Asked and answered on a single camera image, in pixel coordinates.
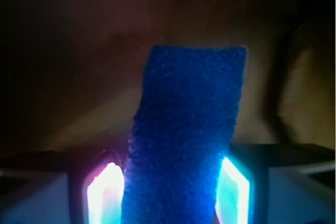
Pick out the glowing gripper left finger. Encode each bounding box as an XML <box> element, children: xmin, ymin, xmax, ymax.
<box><xmin>1</xmin><ymin>150</ymin><xmax>124</xmax><ymax>223</ymax></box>

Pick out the blue sponge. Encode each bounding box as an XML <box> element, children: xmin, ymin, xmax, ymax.
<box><xmin>121</xmin><ymin>46</ymin><xmax>247</xmax><ymax>223</ymax></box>

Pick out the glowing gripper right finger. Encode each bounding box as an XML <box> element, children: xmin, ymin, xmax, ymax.
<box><xmin>215</xmin><ymin>144</ymin><xmax>335</xmax><ymax>223</ymax></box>

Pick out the brown paper bag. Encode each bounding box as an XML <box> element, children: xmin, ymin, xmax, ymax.
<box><xmin>1</xmin><ymin>0</ymin><xmax>335</xmax><ymax>156</ymax></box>

